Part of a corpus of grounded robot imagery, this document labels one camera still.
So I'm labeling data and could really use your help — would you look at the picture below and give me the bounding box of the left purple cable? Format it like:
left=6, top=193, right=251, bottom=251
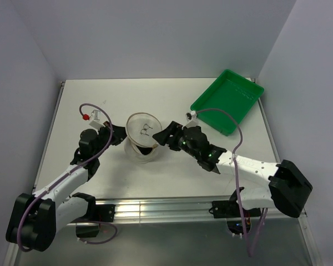
left=17, top=103, right=119, bottom=252

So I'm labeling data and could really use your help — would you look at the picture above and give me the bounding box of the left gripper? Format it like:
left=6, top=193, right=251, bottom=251
left=93, top=121, right=132, bottom=158

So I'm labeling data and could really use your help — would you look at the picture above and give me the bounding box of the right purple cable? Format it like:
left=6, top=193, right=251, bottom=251
left=196, top=108, right=269, bottom=258

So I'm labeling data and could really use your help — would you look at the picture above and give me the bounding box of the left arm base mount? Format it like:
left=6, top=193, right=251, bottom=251
left=75, top=204, right=118, bottom=244

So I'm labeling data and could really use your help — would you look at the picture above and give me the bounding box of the black bra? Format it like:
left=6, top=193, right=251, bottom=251
left=137, top=146, right=153, bottom=155

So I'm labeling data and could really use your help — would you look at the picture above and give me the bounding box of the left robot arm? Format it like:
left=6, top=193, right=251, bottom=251
left=6, top=122, right=127, bottom=252

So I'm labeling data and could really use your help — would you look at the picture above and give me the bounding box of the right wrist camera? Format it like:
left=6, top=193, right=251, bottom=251
left=183, top=110, right=199, bottom=128

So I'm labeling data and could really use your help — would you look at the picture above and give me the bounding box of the purple cable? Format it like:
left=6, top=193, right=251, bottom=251
left=17, top=103, right=119, bottom=252
left=196, top=108, right=269, bottom=258

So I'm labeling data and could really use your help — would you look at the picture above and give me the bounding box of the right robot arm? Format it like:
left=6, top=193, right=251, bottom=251
left=153, top=121, right=313, bottom=218

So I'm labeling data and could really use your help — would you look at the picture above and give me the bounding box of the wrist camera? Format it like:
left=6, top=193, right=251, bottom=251
left=89, top=109, right=103, bottom=130
left=183, top=110, right=199, bottom=128

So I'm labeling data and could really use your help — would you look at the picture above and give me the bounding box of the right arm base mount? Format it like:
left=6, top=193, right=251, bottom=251
left=208, top=201, right=261, bottom=234

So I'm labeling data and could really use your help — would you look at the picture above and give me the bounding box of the green plastic tray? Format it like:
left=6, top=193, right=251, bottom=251
left=190, top=69, right=264, bottom=136

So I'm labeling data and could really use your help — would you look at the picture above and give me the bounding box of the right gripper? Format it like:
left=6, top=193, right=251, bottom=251
left=153, top=120, right=200, bottom=159

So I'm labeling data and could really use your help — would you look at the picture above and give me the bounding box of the aluminium frame rail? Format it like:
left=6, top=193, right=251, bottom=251
left=15, top=196, right=307, bottom=225

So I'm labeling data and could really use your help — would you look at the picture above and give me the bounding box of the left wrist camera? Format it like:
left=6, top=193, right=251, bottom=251
left=89, top=109, right=103, bottom=130

